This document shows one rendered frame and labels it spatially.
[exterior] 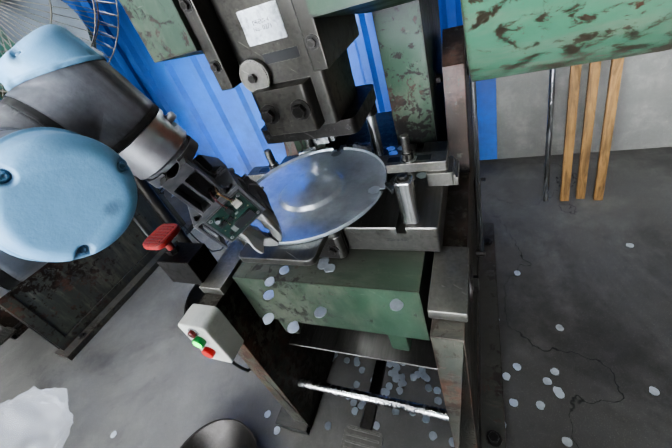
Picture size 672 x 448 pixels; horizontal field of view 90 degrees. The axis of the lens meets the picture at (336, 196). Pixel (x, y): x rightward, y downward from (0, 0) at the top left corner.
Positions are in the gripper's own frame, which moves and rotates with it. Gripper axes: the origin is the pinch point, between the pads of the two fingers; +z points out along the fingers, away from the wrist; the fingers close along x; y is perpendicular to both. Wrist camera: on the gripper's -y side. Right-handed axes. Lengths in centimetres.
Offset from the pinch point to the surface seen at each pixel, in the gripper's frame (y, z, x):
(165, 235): -24.1, -2.5, -18.3
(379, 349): -2.2, 49.2, -6.2
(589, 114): -25, 81, 106
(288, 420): -17, 65, -45
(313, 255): 7.2, 2.6, 2.8
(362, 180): -3.1, 7.4, 17.4
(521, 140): -61, 110, 107
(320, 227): 2.5, 3.5, 6.2
